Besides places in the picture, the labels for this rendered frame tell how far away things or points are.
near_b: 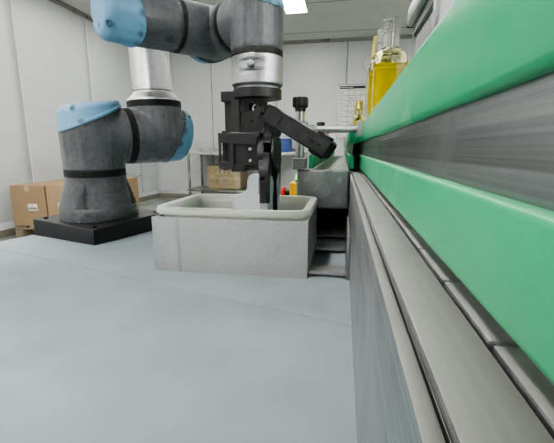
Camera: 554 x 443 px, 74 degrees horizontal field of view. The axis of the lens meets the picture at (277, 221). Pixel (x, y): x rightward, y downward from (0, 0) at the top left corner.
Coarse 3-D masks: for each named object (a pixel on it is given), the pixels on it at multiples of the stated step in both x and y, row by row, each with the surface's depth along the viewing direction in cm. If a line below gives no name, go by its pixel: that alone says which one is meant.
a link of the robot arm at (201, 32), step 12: (192, 12) 52; (204, 12) 53; (216, 12) 53; (192, 24) 52; (204, 24) 53; (216, 24) 54; (192, 36) 53; (204, 36) 54; (216, 36) 54; (192, 48) 55; (204, 48) 56; (216, 48) 56; (228, 48) 55; (204, 60) 61; (216, 60) 60
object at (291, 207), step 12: (168, 204) 54; (180, 204) 58; (192, 204) 62; (204, 204) 66; (216, 204) 66; (228, 204) 66; (288, 204) 64; (300, 204) 63; (312, 204) 54; (180, 216) 51; (192, 216) 51; (204, 216) 51; (216, 216) 50; (228, 216) 50; (240, 216) 50; (252, 216) 48; (264, 216) 48; (276, 216) 48; (288, 216) 48; (300, 216) 48
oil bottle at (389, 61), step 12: (384, 48) 63; (396, 48) 62; (384, 60) 62; (396, 60) 62; (372, 72) 67; (384, 72) 62; (396, 72) 62; (372, 84) 66; (384, 84) 63; (372, 96) 65; (372, 108) 64
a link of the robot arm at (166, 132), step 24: (144, 48) 75; (144, 72) 76; (168, 72) 79; (144, 96) 76; (168, 96) 78; (144, 120) 75; (168, 120) 78; (192, 120) 83; (144, 144) 76; (168, 144) 79
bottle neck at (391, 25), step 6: (384, 18) 63; (390, 18) 62; (396, 18) 62; (384, 24) 63; (390, 24) 62; (396, 24) 62; (384, 30) 63; (390, 30) 62; (396, 30) 62; (384, 36) 63; (390, 36) 63; (396, 36) 63; (384, 42) 63; (390, 42) 63; (396, 42) 63
